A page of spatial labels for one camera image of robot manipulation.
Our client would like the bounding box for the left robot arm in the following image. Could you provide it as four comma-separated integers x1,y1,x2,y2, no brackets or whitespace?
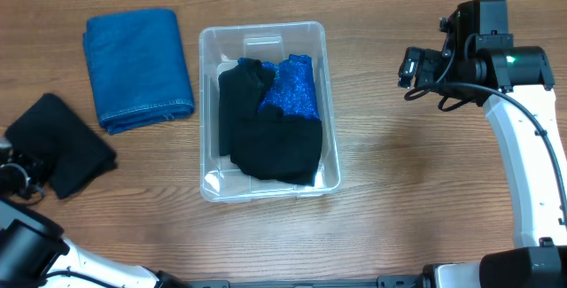
1,147,188,288

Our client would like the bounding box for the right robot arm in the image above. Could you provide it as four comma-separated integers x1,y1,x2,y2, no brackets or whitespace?
377,0,566,287

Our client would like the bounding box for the blue denim cloth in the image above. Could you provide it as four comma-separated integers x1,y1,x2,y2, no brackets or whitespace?
83,8,195,135

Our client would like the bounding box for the black cloth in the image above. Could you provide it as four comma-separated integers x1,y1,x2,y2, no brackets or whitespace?
229,106,322,186
5,93,116,199

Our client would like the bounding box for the sparkly blue green cloth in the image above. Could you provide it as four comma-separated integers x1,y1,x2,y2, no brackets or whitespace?
258,54,320,120

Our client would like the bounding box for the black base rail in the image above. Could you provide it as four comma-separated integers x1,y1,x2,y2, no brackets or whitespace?
187,275,432,288

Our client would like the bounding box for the black garment long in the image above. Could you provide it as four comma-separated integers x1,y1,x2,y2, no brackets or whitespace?
218,58,276,156

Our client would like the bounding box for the clear plastic storage container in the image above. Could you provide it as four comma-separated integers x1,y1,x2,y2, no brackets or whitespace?
199,21,341,203

